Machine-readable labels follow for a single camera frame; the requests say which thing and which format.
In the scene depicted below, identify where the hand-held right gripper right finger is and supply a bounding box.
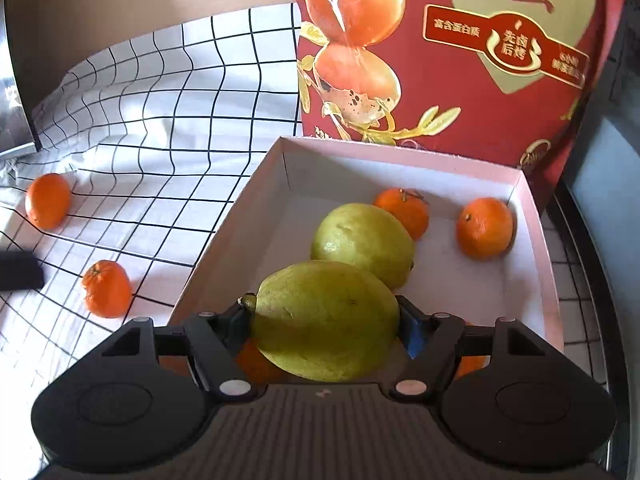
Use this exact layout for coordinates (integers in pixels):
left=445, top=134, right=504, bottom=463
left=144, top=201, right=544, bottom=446
left=397, top=294, right=567, bottom=402

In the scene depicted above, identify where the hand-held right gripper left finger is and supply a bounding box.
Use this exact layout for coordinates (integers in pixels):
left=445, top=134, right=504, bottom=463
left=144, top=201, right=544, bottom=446
left=102, top=300, right=257, bottom=404

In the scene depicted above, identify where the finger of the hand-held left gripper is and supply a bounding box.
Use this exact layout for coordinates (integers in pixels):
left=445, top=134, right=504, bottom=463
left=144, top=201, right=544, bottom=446
left=0, top=251, right=45, bottom=292

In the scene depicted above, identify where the orange tangerine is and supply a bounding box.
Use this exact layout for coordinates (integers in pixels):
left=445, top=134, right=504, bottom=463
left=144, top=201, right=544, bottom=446
left=373, top=187, right=431, bottom=241
left=81, top=259, right=134, bottom=320
left=455, top=352, right=489, bottom=379
left=24, top=172, right=73, bottom=232
left=235, top=337, right=289, bottom=386
left=455, top=197, right=515, bottom=261

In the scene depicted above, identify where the pink cardboard box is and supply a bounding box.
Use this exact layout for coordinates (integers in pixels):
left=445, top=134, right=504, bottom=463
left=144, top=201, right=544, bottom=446
left=168, top=135, right=565, bottom=387

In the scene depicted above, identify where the green lemon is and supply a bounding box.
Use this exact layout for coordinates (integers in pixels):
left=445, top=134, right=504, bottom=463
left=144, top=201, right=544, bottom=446
left=310, top=202, right=417, bottom=291
left=242, top=261, right=401, bottom=382

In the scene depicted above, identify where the black monitor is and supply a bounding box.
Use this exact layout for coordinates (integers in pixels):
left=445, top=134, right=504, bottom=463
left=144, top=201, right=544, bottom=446
left=542, top=0, right=640, bottom=480

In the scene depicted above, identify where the red printed carton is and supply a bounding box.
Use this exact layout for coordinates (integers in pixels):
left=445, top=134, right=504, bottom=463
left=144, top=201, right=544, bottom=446
left=280, top=0, right=629, bottom=202

